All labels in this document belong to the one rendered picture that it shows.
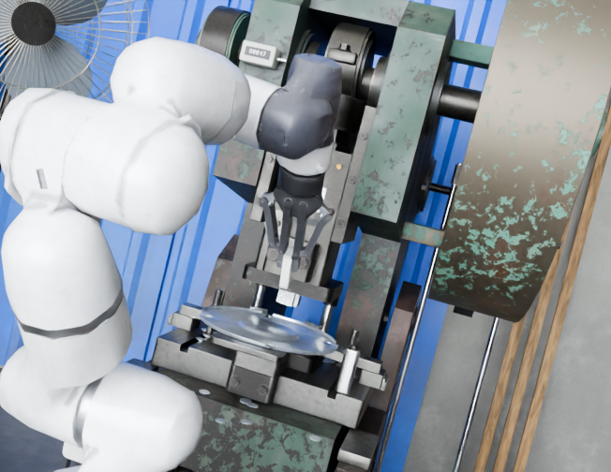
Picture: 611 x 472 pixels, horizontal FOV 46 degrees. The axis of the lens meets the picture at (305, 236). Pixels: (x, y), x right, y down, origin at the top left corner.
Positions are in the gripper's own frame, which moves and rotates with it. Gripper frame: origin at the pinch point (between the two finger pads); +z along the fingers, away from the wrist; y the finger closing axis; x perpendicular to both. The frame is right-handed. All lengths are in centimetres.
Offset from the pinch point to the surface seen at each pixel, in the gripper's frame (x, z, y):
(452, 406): 103, 114, 48
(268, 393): -1.0, 29.9, 0.1
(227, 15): 43, -29, -30
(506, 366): 92, 80, 59
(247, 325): 5.7, 20.1, -7.5
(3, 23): 42, -16, -83
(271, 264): 16.1, 11.6, -6.8
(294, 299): 21.2, 22.5, -1.7
